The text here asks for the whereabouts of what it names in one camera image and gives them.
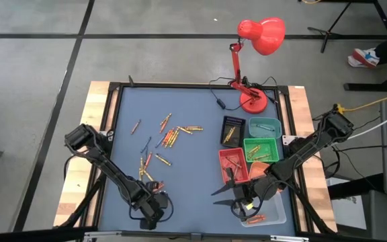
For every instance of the clear plastic bin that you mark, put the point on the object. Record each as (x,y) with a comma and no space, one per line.
(277,215)

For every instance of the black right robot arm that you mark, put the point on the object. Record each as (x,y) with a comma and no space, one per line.
(307,149)

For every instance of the yellow crayon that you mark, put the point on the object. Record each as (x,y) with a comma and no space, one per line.
(195,129)
(141,176)
(148,175)
(184,130)
(163,159)
(227,137)
(166,119)
(231,133)
(175,138)
(142,164)

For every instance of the green mesh basket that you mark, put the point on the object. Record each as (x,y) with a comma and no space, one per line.
(274,142)

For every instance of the black frame upright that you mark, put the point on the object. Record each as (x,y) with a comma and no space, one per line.
(29,235)

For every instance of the red mesh basket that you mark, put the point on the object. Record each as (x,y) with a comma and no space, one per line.
(245,171)

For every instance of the silver aluminium rail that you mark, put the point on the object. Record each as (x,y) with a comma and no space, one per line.
(102,233)
(289,238)

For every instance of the brown crayon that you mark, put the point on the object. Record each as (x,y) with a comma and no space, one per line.
(135,126)

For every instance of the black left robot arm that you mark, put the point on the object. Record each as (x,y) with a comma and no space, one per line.
(113,171)

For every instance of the black mesh basket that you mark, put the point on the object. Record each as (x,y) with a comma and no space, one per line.
(240,134)

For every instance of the red crayon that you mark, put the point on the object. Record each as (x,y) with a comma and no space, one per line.
(165,138)
(234,162)
(148,160)

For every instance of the teal plastic bin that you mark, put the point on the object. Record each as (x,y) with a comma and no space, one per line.
(270,134)

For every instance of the grey floor case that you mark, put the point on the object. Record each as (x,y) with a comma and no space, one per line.
(381,218)

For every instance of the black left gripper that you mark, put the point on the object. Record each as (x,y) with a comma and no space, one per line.
(153,215)

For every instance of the black aluminium table frame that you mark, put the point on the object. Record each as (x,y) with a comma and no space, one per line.
(197,85)

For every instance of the person's shoe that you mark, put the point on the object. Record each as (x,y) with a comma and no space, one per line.
(365,58)

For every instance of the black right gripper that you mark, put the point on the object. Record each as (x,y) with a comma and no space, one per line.
(244,195)

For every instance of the wooden table side board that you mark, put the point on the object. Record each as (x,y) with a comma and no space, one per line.
(297,101)
(94,94)

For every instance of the red desk lamp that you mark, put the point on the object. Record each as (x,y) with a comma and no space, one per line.
(264,35)

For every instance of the black stand base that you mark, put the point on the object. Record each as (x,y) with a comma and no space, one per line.
(365,87)

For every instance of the black tripod stand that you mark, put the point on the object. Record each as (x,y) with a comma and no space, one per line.
(338,23)

